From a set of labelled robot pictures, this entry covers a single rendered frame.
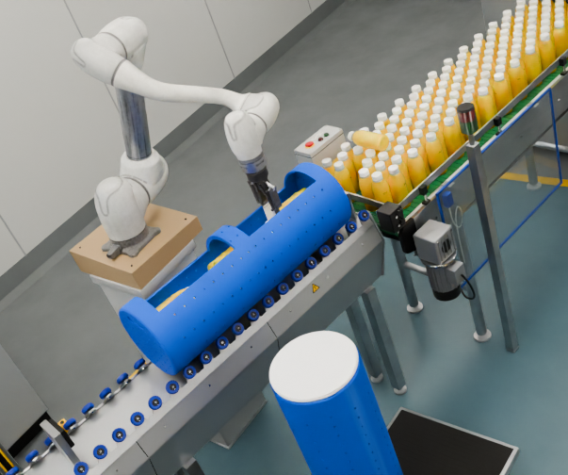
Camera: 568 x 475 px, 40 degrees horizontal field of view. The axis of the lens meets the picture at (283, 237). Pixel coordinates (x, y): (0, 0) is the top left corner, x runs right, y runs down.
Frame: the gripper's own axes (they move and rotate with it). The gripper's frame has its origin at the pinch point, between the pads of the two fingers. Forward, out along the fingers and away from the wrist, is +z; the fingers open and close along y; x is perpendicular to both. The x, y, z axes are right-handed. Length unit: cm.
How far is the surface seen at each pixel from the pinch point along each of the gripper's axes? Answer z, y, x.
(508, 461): 102, 74, 10
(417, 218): 29, 23, 46
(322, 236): 11.6, 13.5, 7.6
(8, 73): -2, -284, 31
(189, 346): 9, 14, -56
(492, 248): 56, 37, 67
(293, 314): 30.6, 13.1, -15.6
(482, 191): 27, 38, 67
